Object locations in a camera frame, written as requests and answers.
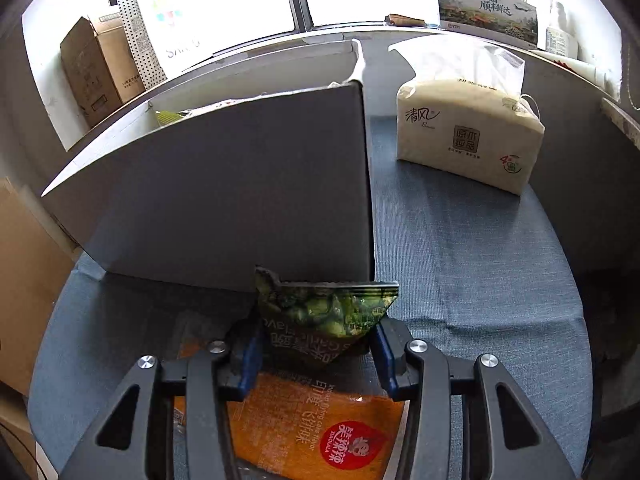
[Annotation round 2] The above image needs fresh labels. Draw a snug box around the large tan cardboard box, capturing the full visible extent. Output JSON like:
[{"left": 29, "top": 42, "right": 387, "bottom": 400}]
[{"left": 0, "top": 177, "right": 77, "bottom": 397}]

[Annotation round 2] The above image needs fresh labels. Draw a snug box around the orange snack packet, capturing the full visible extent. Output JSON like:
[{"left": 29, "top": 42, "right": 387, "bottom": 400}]
[{"left": 172, "top": 310, "right": 407, "bottom": 480}]

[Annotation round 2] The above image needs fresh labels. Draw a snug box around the cream tissue pack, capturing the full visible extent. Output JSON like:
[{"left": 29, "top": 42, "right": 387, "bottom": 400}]
[{"left": 387, "top": 35, "right": 546, "bottom": 196}]

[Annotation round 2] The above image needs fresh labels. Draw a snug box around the grey cardboard box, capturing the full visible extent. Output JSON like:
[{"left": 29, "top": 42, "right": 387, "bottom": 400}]
[{"left": 41, "top": 39, "right": 377, "bottom": 294}]

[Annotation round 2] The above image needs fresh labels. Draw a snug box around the blue grey table cloth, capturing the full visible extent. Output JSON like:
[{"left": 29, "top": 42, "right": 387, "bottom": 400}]
[{"left": 27, "top": 115, "right": 594, "bottom": 480}]

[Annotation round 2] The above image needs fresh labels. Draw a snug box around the white bottle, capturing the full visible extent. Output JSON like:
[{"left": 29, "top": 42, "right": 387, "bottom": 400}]
[{"left": 545, "top": 2, "right": 579, "bottom": 59}]

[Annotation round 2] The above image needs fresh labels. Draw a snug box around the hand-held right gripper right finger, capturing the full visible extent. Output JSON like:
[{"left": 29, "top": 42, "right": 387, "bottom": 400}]
[{"left": 370, "top": 320, "right": 583, "bottom": 480}]

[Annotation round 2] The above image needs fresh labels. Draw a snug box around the marble shelf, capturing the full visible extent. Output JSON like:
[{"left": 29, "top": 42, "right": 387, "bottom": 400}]
[{"left": 600, "top": 97, "right": 640, "bottom": 149}]

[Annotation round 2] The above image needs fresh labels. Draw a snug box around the brown cardboard box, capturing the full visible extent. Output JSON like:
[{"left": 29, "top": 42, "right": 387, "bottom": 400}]
[{"left": 60, "top": 12, "right": 147, "bottom": 129}]

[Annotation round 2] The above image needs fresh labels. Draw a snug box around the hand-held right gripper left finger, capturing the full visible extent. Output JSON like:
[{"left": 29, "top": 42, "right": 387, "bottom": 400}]
[{"left": 60, "top": 327, "right": 266, "bottom": 480}]

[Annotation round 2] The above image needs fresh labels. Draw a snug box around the white dotted shopping bag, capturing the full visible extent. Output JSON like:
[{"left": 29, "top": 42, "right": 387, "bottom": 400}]
[{"left": 116, "top": 0, "right": 212, "bottom": 89}]

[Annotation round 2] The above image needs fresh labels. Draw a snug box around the brown crumpled wrapper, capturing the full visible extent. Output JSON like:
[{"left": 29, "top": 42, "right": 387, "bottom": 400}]
[{"left": 384, "top": 12, "right": 427, "bottom": 27}]

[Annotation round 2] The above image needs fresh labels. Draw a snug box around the white tube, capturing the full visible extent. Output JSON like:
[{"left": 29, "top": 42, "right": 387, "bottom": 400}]
[{"left": 552, "top": 55, "right": 616, "bottom": 96}]

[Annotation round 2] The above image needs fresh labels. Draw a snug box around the landscape printed box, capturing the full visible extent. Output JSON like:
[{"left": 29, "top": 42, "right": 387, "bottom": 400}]
[{"left": 435, "top": 0, "right": 539, "bottom": 52}]

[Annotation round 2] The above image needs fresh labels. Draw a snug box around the dark green pea snack packet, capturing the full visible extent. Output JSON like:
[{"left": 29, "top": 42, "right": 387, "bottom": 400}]
[{"left": 254, "top": 266, "right": 401, "bottom": 374}]

